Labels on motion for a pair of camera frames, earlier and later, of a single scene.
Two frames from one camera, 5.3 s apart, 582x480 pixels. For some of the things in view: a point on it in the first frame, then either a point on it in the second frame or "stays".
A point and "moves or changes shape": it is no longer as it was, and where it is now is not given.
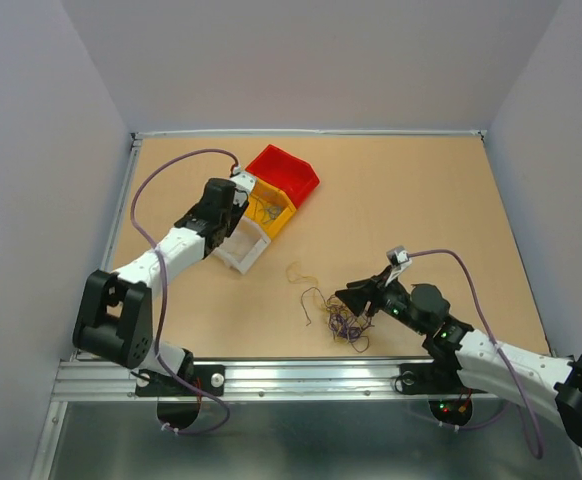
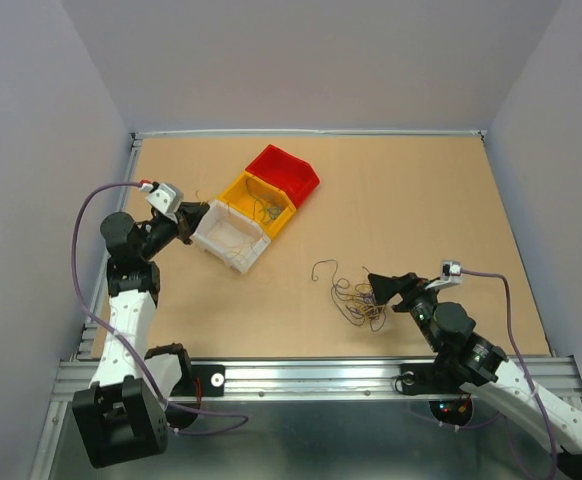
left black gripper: (237, 213) to (188, 213)
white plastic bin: (244, 246) stays
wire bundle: (345, 325) moves or changes shape
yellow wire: (294, 275) to (202, 202)
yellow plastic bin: (270, 209) stays
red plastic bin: (285, 171) stays
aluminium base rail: (91, 382) stays
